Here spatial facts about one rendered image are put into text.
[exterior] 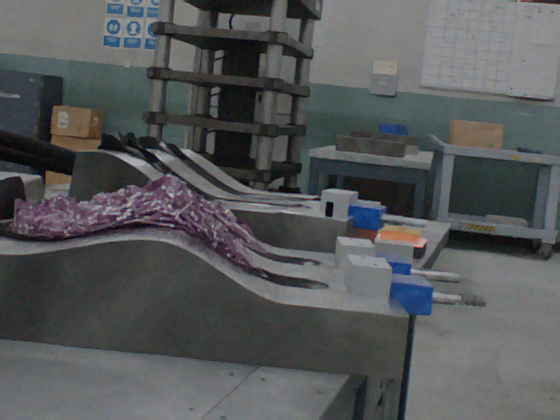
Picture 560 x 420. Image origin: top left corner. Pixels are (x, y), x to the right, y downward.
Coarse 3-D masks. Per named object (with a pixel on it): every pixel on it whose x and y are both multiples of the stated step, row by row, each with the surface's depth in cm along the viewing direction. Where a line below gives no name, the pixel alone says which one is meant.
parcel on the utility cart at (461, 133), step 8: (456, 120) 684; (456, 128) 670; (464, 128) 669; (472, 128) 668; (480, 128) 668; (488, 128) 667; (496, 128) 667; (456, 136) 670; (464, 136) 669; (472, 136) 668; (480, 136) 668; (488, 136) 667; (496, 136) 667; (448, 144) 696; (456, 144) 671; (464, 144) 670; (472, 144) 669; (480, 144) 668; (488, 144) 667; (496, 144) 667
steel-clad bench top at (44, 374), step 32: (384, 224) 165; (448, 224) 177; (0, 352) 63; (32, 352) 64; (64, 352) 65; (96, 352) 66; (128, 352) 67; (0, 384) 57; (32, 384) 57; (64, 384) 58; (96, 384) 59; (128, 384) 59; (160, 384) 60; (192, 384) 61; (224, 384) 61; (256, 384) 62; (288, 384) 63; (320, 384) 64; (0, 416) 51; (32, 416) 52; (64, 416) 52; (96, 416) 53; (128, 416) 53; (160, 416) 54; (192, 416) 55; (224, 416) 55; (256, 416) 56; (288, 416) 56; (320, 416) 57
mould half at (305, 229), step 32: (96, 160) 106; (128, 160) 105; (64, 192) 118; (96, 192) 106; (224, 192) 116; (256, 192) 124; (256, 224) 100; (288, 224) 98; (320, 224) 97; (352, 224) 100
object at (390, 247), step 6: (378, 240) 107; (384, 240) 107; (390, 240) 108; (378, 246) 105; (384, 246) 105; (390, 246) 105; (396, 246) 105; (402, 246) 105; (408, 246) 105; (378, 252) 105; (384, 252) 105; (390, 252) 105; (396, 252) 105; (402, 252) 105; (408, 252) 105; (408, 258) 105
